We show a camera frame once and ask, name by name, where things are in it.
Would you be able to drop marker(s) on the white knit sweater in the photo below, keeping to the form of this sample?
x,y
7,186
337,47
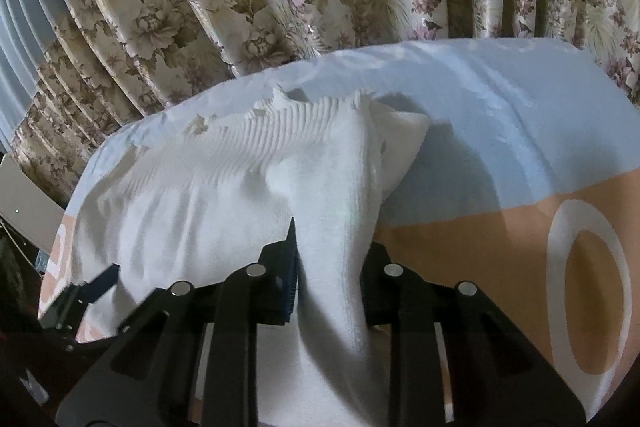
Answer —
x,y
203,203

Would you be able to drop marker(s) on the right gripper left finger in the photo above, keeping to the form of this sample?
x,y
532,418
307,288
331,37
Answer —
x,y
147,373

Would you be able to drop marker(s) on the peach and blue blanket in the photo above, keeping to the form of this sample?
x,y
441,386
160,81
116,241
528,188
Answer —
x,y
526,183

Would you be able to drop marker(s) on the grey bedside furniture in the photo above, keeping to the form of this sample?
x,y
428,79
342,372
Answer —
x,y
26,208

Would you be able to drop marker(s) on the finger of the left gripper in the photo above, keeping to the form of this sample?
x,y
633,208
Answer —
x,y
68,309

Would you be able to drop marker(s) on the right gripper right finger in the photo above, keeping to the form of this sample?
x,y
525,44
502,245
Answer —
x,y
455,358

